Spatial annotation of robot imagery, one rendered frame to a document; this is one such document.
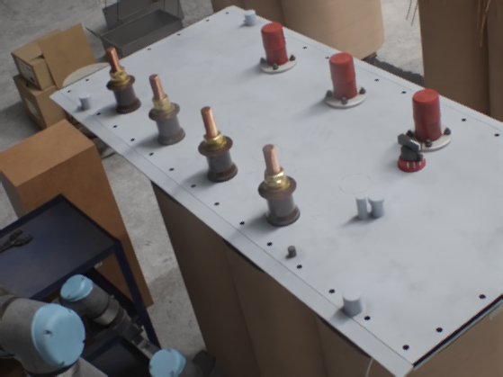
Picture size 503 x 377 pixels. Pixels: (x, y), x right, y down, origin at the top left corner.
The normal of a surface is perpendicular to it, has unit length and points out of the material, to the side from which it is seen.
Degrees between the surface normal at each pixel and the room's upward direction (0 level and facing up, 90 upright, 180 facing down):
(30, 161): 0
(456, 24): 90
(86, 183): 90
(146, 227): 0
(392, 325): 0
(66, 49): 81
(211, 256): 90
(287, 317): 90
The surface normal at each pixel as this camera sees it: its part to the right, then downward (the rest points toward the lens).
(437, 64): -0.77, 0.50
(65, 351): 0.87, -0.01
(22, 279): -0.19, -0.78
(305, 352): -0.11, 0.62
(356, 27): 0.57, 0.40
